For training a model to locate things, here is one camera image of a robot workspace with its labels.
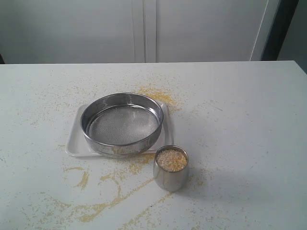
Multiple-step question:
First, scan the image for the stainless steel cup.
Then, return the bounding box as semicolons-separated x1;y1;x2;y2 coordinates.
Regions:
153;145;189;192

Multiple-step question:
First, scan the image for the white rectangular plastic tray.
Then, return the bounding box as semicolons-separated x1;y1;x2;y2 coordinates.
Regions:
65;101;174;157

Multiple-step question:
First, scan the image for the white cabinet door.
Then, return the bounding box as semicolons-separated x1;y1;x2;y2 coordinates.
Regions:
131;0;280;62

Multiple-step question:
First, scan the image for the dark vertical door frame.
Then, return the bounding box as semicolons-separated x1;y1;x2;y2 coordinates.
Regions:
261;0;299;61

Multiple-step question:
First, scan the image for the round stainless steel sieve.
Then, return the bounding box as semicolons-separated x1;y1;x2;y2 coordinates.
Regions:
80;92;164;158

